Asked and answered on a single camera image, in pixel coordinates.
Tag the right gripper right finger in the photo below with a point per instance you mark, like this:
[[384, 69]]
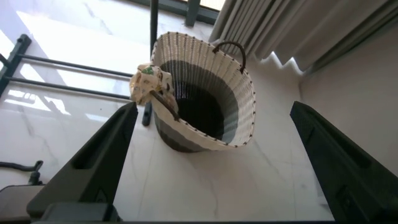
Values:
[[351, 174]]

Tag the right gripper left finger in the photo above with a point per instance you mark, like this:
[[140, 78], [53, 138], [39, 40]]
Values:
[[93, 168]]

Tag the black clothes rack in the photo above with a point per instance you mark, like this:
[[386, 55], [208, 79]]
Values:
[[77, 64]]

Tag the white laundry basket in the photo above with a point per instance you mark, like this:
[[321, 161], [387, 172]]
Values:
[[236, 102]]

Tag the cream printed garment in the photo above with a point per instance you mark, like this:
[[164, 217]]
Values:
[[149, 81]]

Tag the beige curtain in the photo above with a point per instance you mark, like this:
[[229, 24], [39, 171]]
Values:
[[295, 28]]

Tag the window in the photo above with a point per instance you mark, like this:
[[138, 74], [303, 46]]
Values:
[[192, 12]]

